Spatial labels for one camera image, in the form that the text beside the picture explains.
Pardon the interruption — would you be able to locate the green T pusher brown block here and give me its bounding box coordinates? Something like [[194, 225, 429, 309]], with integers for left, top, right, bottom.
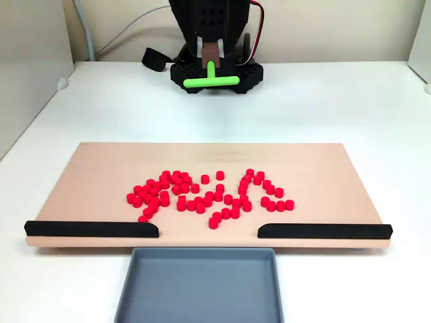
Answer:
[[183, 42, 240, 89]]

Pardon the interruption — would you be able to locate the beige flat board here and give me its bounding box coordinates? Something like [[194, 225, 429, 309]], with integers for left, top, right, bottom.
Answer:
[[25, 141, 393, 252]]

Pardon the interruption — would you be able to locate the black foam bumper strip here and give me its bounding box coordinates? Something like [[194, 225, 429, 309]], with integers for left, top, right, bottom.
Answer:
[[257, 223, 393, 240], [24, 220, 160, 240]]

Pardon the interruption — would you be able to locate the grey rectangular tray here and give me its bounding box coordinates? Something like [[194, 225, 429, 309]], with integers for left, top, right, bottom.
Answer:
[[113, 247, 286, 323]]

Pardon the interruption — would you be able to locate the red white servo cable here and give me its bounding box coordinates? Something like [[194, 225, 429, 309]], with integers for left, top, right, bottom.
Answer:
[[240, 0, 266, 65]]

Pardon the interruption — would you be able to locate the black strap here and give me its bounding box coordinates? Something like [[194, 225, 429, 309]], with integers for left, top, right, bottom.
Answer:
[[141, 47, 171, 72]]

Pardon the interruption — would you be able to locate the white USB cable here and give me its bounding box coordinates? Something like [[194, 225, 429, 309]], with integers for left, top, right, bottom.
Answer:
[[95, 2, 172, 58]]

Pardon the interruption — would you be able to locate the grey cable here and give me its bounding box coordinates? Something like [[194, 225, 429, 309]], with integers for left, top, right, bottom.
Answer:
[[73, 0, 96, 62]]

